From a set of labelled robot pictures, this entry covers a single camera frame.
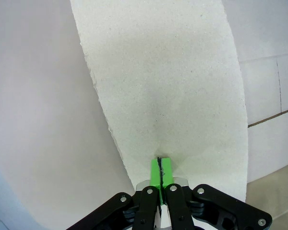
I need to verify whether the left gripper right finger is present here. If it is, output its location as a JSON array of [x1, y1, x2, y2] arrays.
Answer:
[[161, 157, 273, 230]]

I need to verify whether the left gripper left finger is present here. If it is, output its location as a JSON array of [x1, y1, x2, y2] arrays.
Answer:
[[66, 157, 163, 230]]

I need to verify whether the white paper towel sheet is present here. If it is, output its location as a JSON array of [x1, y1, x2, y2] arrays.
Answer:
[[69, 0, 249, 204]]

